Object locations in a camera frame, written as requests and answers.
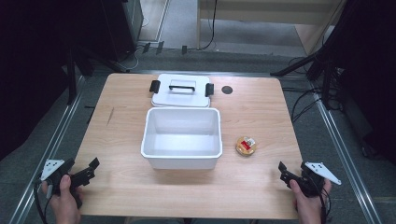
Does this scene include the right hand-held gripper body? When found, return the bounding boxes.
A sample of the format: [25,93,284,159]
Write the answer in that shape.
[299,161,343,199]

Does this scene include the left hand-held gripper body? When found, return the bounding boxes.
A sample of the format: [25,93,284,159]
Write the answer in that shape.
[39,158,82,209]

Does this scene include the person's right hand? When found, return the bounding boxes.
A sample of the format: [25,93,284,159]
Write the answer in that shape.
[289,178,332,224]

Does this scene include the person's left hand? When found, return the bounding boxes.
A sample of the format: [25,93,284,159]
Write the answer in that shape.
[41,174,85,224]

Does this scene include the round wrapped golden pastry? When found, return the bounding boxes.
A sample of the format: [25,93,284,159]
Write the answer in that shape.
[234,135,258,158]

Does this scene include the black metal stand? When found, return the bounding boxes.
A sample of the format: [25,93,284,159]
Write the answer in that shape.
[65,45,79,106]

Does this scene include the white plastic storage box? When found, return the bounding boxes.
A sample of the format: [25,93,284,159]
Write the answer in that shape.
[140,106,224,171]

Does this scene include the black tripod stand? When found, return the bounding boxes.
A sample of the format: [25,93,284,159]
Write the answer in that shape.
[269,18,347,110]

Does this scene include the dark cabinet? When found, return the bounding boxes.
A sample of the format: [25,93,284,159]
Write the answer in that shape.
[100,0,145,63]

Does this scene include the light wooden furniture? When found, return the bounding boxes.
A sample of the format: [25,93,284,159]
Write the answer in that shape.
[196,0,347,56]

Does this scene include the aluminium floor rail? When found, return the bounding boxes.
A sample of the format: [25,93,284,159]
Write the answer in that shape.
[8,76,87,224]
[309,82,385,224]

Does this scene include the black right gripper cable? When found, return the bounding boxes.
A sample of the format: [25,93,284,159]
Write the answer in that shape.
[318,186,333,224]

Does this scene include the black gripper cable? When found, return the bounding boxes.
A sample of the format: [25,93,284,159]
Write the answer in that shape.
[318,186,333,224]
[33,178,50,224]

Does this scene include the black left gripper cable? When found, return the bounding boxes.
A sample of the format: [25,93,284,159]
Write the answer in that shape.
[33,178,50,224]

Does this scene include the black floor cables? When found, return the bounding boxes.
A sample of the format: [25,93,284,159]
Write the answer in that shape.
[280,55,326,125]

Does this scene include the white lid with black handle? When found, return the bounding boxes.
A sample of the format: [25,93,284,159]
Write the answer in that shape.
[148,73,216,109]

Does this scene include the white floor cable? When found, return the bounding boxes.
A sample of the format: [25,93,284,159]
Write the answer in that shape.
[122,46,140,71]

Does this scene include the black hanging cable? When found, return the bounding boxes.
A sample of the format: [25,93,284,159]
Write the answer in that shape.
[199,0,219,51]

